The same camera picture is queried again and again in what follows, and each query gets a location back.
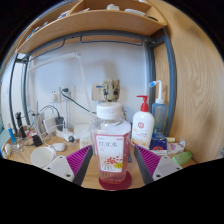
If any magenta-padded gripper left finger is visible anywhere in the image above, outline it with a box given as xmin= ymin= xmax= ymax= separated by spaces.
xmin=43 ymin=144 xmax=95 ymax=187

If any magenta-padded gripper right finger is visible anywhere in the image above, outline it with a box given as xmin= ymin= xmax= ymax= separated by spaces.
xmin=133 ymin=144 xmax=184 ymax=186

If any clear drink bottle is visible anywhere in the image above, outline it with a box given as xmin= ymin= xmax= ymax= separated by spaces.
xmin=89 ymin=101 xmax=132 ymax=185

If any green small packet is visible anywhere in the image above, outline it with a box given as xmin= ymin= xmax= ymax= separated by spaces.
xmin=171 ymin=150 xmax=194 ymax=166

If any white power strip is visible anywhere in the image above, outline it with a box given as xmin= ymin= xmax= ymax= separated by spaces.
xmin=54 ymin=127 xmax=75 ymax=143

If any black charger block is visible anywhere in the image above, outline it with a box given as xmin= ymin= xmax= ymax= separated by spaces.
xmin=31 ymin=134 xmax=44 ymax=148

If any white lotion bottle, red pump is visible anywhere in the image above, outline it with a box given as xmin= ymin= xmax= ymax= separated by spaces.
xmin=130 ymin=95 xmax=156 ymax=150

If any blue spray bottle, white nozzle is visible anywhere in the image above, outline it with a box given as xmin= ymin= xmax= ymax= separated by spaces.
xmin=148 ymin=79 xmax=167 ymax=135

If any brown tree-creature figurine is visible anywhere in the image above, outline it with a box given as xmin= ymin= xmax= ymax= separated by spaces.
xmin=102 ymin=78 xmax=121 ymax=103

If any wooden shelf unit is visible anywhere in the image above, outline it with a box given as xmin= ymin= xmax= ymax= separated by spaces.
xmin=15 ymin=0 xmax=168 ymax=56

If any grey metal desk frame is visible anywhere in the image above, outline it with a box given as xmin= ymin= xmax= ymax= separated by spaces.
xmin=8 ymin=27 xmax=178 ymax=138

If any white wall box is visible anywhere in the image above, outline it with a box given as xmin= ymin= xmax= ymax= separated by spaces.
xmin=91 ymin=82 xmax=105 ymax=101

